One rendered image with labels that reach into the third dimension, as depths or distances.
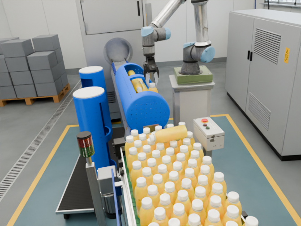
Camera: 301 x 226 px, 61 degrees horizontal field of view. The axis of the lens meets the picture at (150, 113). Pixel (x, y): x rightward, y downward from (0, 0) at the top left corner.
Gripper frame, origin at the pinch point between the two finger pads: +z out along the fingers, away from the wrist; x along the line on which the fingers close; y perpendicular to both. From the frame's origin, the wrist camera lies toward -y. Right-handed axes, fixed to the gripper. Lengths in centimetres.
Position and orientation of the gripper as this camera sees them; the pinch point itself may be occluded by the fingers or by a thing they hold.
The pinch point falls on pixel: (152, 84)
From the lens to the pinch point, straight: 166.2
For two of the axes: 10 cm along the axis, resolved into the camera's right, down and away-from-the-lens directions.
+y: -2.0, -4.0, 8.9
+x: -9.8, 1.6, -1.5
